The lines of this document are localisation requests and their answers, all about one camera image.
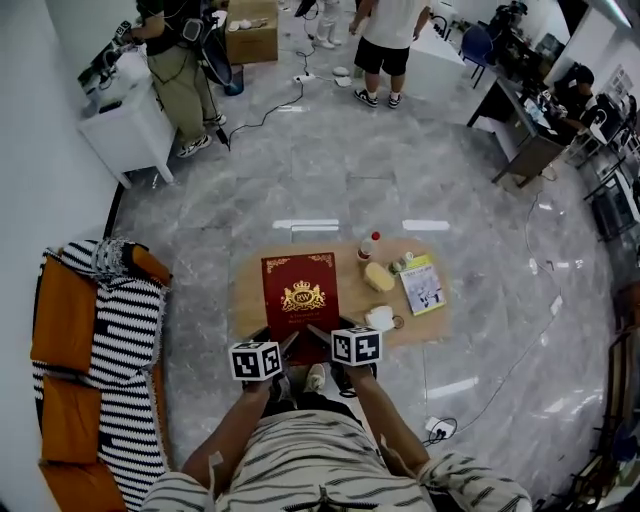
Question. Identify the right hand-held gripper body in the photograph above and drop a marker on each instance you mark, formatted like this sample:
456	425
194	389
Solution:
357	346

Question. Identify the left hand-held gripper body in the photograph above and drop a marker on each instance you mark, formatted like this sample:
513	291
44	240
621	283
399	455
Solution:
255	361

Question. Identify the red book with gold crest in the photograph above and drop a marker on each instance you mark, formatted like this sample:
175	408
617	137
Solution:
300	290

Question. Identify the orange sofa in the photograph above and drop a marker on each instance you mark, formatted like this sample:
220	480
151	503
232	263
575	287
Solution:
65	310

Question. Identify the person's left forearm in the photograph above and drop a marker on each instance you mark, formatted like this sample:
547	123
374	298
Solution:
225	435

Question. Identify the person's right forearm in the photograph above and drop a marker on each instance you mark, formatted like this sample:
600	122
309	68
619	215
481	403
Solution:
385	425

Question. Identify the wooden coffee table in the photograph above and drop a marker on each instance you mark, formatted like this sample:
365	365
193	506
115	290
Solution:
250	300

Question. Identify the person's left shoe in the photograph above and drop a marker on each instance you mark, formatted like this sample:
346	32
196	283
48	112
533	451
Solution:
280	387

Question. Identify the person's shoe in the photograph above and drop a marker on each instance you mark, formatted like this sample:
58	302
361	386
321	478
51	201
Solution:
280	387
315	377

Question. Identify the person's right shoe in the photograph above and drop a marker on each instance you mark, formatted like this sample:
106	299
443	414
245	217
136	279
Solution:
315	377

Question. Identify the person's black trousers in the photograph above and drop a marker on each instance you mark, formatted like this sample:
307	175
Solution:
320	402

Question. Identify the green tin can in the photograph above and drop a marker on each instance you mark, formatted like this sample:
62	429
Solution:
396	267

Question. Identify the plastic bottle with red cap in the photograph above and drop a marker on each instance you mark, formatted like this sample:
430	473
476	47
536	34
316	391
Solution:
365	252

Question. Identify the white green magazine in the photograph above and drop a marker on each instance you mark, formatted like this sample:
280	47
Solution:
424	292

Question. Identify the yellow green packet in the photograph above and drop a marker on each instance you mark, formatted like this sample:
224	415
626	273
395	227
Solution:
422	260

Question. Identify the person's striped shirt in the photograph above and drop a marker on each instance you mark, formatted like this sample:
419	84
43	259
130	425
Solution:
310	460

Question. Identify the small white floor adapter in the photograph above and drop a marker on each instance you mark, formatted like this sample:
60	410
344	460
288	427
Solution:
556	305

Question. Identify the white sink cabinet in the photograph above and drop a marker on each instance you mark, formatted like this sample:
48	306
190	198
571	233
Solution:
130	125

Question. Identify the grey office desk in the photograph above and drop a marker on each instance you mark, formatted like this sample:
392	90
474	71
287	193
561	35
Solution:
525	135

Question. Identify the blue bin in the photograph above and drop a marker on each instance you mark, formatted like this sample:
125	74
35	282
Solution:
233	82

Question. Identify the white counter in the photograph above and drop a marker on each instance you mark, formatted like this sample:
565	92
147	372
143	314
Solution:
437	65

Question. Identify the black metal shelf rack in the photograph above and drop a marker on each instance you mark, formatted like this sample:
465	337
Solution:
615	200

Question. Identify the cardboard box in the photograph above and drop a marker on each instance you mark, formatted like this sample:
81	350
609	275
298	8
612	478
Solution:
252	35

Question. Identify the blue chair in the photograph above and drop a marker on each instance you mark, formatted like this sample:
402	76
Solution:
477	47

